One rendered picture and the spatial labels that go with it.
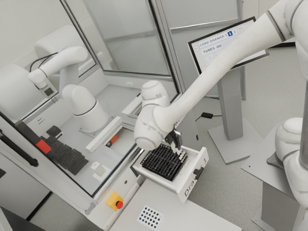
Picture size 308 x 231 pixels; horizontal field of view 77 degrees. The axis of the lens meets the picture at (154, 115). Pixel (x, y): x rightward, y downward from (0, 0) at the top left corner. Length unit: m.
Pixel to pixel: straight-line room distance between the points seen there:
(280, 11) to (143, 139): 0.52
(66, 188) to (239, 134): 1.77
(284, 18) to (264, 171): 0.78
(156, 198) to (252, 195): 1.02
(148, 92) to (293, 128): 0.63
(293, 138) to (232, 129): 1.21
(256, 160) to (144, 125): 0.75
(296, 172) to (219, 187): 1.20
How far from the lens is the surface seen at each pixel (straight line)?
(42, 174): 0.89
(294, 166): 0.90
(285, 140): 1.01
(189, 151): 1.16
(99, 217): 1.18
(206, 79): 0.64
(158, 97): 0.76
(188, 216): 1.12
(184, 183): 1.01
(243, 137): 2.29
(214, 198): 1.98
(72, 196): 1.01
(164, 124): 0.65
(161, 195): 1.21
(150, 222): 1.13
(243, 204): 1.95
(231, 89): 1.84
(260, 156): 1.25
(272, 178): 1.18
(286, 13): 0.64
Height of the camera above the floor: 1.79
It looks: 38 degrees down
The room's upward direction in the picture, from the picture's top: 24 degrees counter-clockwise
